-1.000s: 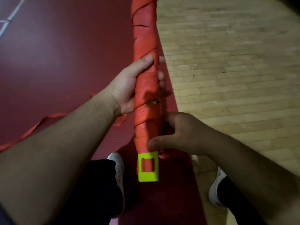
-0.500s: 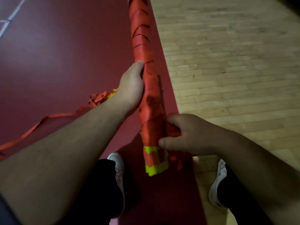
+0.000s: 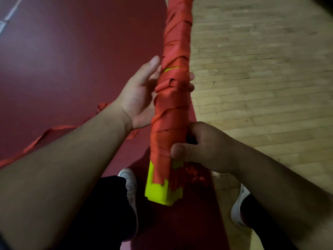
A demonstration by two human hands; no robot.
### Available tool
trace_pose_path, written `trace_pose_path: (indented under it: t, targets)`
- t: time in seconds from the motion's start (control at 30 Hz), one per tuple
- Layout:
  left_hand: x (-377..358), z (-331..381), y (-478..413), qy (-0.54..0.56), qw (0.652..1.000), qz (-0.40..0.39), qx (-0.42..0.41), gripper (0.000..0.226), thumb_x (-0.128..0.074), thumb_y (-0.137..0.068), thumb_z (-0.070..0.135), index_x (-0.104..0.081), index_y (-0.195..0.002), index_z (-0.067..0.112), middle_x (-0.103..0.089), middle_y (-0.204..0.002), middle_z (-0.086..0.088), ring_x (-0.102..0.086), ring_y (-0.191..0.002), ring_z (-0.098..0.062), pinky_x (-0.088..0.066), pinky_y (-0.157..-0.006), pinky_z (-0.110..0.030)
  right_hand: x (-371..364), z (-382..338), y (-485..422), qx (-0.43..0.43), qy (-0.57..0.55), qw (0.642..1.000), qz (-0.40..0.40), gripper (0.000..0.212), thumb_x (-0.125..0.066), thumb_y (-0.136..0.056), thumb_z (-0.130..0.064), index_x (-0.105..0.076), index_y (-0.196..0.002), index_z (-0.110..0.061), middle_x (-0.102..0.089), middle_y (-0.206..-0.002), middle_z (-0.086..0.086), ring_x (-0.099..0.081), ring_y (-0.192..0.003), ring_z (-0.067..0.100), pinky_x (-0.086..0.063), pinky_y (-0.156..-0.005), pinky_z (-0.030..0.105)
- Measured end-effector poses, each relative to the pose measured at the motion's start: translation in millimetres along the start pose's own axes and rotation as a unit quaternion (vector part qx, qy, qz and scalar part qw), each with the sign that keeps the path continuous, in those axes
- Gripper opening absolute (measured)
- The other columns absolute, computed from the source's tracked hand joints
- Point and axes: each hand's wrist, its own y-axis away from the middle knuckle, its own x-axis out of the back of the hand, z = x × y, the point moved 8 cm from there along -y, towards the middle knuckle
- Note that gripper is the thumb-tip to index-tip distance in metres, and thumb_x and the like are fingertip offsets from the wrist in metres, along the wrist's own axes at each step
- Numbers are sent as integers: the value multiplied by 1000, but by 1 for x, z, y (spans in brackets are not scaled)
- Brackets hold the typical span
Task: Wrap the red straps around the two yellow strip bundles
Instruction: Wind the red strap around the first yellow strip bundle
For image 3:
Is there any person's right forearm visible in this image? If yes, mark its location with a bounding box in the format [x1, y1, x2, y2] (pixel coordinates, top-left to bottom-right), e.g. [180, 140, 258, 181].
[234, 147, 333, 250]

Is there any black trouser leg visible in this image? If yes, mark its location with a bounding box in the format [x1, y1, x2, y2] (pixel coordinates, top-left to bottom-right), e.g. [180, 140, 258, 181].
[60, 175, 137, 250]
[240, 194, 297, 250]

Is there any white left shoe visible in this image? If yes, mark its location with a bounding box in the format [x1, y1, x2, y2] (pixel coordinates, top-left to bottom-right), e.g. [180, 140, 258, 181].
[117, 168, 138, 240]

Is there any white right shoe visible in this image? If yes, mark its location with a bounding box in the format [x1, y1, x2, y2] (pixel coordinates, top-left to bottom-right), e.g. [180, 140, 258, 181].
[230, 183, 251, 230]

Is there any person's left hand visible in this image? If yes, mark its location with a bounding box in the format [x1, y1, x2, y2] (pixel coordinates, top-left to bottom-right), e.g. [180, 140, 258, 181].
[114, 55, 195, 131]

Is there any person's left forearm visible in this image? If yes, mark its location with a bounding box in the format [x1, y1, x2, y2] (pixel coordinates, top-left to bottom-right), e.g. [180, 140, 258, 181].
[0, 102, 133, 250]

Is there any black left trouser leg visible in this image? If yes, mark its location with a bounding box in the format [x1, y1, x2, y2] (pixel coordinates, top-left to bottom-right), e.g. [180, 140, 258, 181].
[60, 175, 137, 250]

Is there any person's right hand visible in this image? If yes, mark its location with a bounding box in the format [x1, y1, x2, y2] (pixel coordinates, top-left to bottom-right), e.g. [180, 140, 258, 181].
[170, 122, 248, 175]

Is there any black right trouser leg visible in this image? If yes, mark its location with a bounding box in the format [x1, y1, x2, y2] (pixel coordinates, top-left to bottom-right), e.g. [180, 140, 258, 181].
[240, 194, 297, 250]

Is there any dark left sleeve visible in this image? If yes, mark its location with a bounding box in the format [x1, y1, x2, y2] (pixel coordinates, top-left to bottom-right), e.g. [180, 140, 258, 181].
[0, 233, 11, 250]

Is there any white shoe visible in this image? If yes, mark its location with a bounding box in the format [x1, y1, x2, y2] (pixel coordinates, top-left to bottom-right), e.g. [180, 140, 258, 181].
[230, 183, 251, 230]
[117, 168, 138, 240]

